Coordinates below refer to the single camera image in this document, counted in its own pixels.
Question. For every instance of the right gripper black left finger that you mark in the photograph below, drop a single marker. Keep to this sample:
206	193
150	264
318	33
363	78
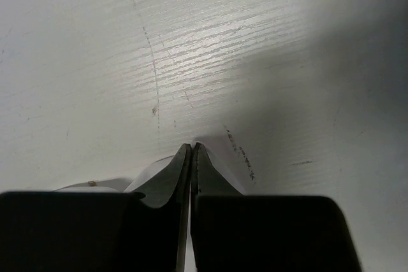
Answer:
65	231

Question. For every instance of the white t shirt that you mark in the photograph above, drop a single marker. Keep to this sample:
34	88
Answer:
223	160

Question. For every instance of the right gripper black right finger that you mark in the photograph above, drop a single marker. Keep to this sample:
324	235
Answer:
234	232

